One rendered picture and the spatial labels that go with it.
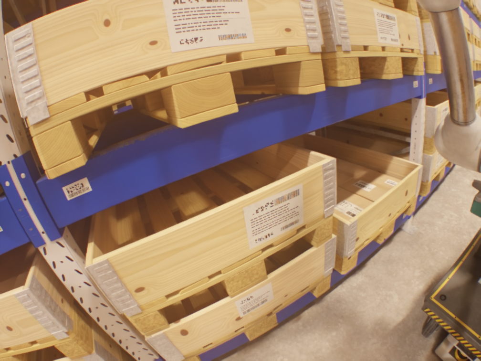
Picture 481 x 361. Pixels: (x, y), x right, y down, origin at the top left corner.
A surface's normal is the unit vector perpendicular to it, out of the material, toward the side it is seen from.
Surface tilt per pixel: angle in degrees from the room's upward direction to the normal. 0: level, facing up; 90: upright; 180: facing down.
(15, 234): 90
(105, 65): 90
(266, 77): 90
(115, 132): 90
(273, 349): 0
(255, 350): 0
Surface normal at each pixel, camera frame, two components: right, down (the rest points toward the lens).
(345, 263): -0.29, 0.47
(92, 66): 0.48, 0.29
